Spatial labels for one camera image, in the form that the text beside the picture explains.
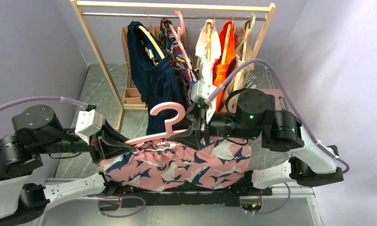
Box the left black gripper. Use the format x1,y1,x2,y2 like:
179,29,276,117
38,117,138,163

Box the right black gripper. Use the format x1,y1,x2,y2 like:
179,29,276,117
169,102,261,150

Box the pink plastic hanger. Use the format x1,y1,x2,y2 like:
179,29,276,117
124,101,192,146
168,10,198,71

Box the pink patterned shorts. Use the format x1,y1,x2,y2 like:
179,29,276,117
100,137,252,192

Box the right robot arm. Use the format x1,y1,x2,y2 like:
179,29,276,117
171,89,344,195

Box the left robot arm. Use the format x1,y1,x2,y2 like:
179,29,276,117
0,105,134,226

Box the orange shorts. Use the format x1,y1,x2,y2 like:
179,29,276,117
212,20,236,113

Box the yellow hanger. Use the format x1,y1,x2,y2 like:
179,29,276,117
138,25,165,59

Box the wooden hanger in white garment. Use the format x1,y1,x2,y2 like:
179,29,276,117
206,23,213,62

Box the wooden hanger in orange shorts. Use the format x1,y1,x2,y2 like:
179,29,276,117
221,23,232,64

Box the wooden hanger in beige garment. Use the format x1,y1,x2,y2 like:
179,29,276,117
233,13,256,91

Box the colourful patterned garment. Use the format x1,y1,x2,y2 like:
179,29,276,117
159,18,199,109

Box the navy blue garment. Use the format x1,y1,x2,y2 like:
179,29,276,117
127,20,189,136

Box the white garment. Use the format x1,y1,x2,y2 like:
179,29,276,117
195,19,221,84

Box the beige garment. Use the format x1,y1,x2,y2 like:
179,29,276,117
226,21,254,95

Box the pink clipboard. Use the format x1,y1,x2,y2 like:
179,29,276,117
259,89,287,110

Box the metal hanging rod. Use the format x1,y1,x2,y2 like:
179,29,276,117
81,12,252,21

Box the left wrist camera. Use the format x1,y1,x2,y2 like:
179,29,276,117
75,109,105,145

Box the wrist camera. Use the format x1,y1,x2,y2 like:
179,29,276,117
75,109,105,145
190,80,217,123

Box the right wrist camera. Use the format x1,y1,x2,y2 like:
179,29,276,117
190,80,217,123

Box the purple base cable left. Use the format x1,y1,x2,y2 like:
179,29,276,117
93,195,145,218

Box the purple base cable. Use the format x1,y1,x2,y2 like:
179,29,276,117
244,183,291,217
93,195,145,218

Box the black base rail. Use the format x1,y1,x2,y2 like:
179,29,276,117
104,176,272,207

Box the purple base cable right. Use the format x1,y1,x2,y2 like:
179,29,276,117
244,183,291,217

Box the wooden clothes rack frame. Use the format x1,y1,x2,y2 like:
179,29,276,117
71,0,276,131

